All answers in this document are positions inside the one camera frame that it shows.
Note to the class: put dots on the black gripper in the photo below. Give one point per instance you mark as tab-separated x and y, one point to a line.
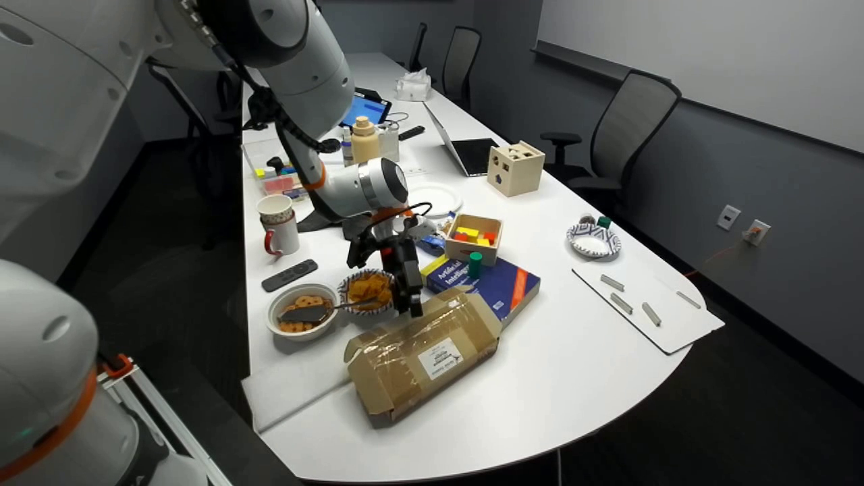
401	236

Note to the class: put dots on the dark spoon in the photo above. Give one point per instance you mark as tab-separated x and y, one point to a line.
310	314

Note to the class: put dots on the black remote control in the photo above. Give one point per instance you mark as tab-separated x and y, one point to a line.
290	274

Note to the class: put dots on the white stand with red clamp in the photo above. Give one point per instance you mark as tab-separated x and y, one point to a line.
151	405

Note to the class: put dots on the small wooden tray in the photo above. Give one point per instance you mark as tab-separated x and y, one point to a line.
491	224

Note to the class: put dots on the open grey laptop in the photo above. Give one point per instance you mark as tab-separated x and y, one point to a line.
474	154

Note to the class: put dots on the white wall outlet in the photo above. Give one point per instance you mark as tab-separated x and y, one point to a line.
728	217

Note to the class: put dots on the white round plate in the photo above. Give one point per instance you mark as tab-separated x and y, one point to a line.
440	200

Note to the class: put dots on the small green object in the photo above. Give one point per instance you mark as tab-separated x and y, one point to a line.
603	220

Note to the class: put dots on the white bowl with cereal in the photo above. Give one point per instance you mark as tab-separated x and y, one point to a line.
282	324

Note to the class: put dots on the beige wall outlet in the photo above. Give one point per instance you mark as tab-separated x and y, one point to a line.
757	232

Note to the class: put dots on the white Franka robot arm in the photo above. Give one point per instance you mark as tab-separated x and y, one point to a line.
54	89

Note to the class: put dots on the blue book with orange stripe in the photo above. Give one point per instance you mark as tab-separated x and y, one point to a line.
497	286

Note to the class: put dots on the clear plastic bin with toys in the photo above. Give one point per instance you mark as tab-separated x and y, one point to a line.
279	185

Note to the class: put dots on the black office chair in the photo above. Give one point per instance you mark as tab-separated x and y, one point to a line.
192	116

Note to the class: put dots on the green cylinder block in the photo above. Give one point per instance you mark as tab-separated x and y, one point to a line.
475	266

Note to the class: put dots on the wall mounted whiteboard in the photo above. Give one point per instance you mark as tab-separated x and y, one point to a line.
719	55

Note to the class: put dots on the cream plastic bottle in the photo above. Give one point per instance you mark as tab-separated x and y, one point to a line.
362	143

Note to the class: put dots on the wooden cube with holes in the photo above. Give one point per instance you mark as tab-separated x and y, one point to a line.
517	170

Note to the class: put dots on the blue packet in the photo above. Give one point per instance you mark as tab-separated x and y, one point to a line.
432	244

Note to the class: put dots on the white tissue box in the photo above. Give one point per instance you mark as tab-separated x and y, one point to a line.
416	85

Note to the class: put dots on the grey mesh office chair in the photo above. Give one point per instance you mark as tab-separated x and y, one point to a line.
629	121
460	56

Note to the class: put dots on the flat white board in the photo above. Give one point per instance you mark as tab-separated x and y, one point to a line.
664	328

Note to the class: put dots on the small bowl with orange snacks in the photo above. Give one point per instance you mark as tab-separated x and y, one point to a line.
367	291

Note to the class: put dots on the blue screen tablet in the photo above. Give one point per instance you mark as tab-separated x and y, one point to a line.
367	112

